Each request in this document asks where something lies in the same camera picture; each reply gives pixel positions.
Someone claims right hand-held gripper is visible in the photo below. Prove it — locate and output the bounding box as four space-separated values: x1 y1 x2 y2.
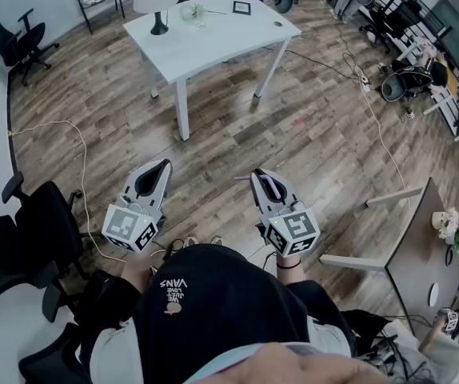
251 169 321 258

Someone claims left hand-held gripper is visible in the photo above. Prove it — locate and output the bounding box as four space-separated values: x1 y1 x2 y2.
101 158 174 254

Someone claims lavender plastic tube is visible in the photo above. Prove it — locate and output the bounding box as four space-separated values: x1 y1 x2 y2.
233 174 282 200

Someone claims person's right forearm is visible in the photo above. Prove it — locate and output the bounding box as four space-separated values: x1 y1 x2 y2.
276 255 307 286

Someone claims person's left forearm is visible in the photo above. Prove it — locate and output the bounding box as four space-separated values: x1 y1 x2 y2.
120 252 153 294

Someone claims person's black top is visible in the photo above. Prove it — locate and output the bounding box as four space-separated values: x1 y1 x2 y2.
73 243 359 384

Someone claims black office chair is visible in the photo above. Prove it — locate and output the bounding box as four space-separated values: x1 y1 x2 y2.
358 0 423 54
0 7 61 87
17 321 94 384
0 171 91 324

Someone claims white table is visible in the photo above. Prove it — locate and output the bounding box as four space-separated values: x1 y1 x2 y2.
122 0 303 142

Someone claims dark wooden desk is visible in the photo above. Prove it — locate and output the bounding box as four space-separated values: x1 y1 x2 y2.
318 177 459 338

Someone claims person's light blue face mask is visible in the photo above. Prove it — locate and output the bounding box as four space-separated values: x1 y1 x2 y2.
181 342 326 384

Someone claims white flower pot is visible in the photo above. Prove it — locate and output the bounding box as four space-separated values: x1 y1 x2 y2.
431 207 459 240

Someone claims black pod chair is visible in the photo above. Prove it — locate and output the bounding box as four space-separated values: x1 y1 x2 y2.
380 59 449 103

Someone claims artificial white flower stem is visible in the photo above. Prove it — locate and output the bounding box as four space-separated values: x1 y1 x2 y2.
179 3 229 22

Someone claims white floor cable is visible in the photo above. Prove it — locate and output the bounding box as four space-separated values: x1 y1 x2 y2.
7 119 134 264

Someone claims white power strip cable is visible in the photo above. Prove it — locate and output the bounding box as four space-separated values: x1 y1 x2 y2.
340 51 411 212

